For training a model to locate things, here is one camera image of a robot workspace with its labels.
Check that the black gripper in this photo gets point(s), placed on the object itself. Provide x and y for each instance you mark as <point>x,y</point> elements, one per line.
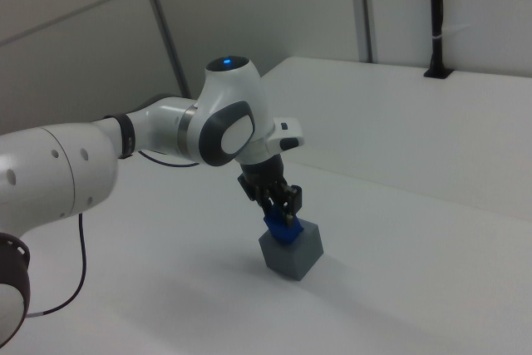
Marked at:
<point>262,176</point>

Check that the blue toy block with knob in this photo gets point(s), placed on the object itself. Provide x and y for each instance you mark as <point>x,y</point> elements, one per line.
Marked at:
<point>277,228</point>

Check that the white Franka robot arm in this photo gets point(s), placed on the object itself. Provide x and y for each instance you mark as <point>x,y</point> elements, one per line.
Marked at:
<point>62,172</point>

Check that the grey hollow cuboid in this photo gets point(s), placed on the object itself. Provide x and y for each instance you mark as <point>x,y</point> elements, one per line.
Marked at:
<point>295,259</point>

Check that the black clamped pole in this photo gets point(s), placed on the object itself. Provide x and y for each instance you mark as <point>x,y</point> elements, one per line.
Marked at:
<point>436,18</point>

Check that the grey partition post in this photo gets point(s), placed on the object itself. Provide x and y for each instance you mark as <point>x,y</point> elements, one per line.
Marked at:
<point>166,26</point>
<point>367,10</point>

